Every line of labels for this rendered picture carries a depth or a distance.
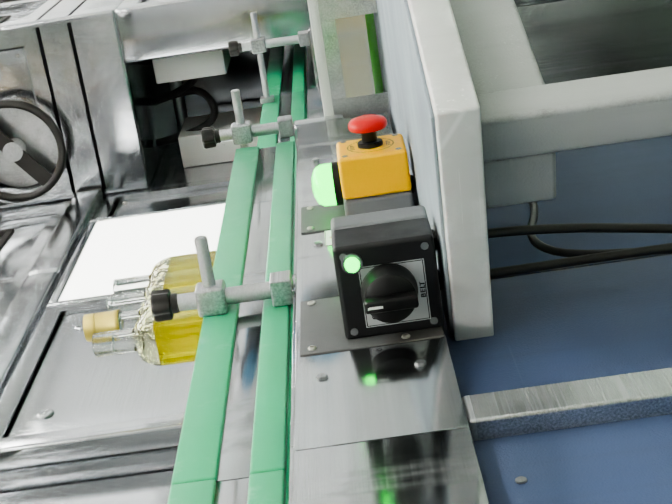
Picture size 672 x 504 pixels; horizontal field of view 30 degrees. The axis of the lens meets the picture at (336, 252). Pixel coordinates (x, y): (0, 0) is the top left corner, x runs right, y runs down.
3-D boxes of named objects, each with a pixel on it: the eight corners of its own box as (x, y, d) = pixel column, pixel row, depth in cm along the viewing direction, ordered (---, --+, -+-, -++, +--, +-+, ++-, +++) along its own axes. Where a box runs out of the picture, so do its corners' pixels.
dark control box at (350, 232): (440, 290, 108) (342, 303, 108) (429, 202, 105) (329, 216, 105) (450, 328, 100) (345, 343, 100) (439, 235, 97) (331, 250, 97)
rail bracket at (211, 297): (299, 291, 117) (157, 311, 117) (287, 217, 114) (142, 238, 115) (299, 308, 113) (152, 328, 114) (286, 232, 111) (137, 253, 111)
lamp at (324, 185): (343, 196, 132) (315, 201, 132) (337, 156, 130) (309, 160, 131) (344, 210, 128) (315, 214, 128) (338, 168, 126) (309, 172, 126)
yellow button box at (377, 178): (413, 194, 133) (344, 204, 134) (405, 126, 131) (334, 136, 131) (419, 215, 127) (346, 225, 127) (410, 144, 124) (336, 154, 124)
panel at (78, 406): (270, 208, 237) (92, 233, 238) (267, 193, 236) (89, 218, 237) (251, 437, 152) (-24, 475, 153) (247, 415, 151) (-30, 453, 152)
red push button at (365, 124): (350, 146, 130) (346, 115, 129) (389, 141, 130) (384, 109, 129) (352, 157, 126) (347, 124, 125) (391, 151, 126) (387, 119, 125)
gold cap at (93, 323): (122, 310, 155) (87, 315, 155) (116, 307, 152) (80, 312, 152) (126, 338, 155) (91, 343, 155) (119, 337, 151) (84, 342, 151)
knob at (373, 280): (420, 311, 99) (424, 328, 96) (364, 319, 100) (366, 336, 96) (414, 259, 98) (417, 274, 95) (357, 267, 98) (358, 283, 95)
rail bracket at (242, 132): (304, 196, 176) (216, 209, 176) (286, 80, 170) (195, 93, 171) (304, 203, 173) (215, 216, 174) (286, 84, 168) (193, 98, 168)
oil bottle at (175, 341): (317, 326, 151) (142, 350, 151) (310, 283, 149) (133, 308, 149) (318, 346, 145) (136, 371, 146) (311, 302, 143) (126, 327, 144)
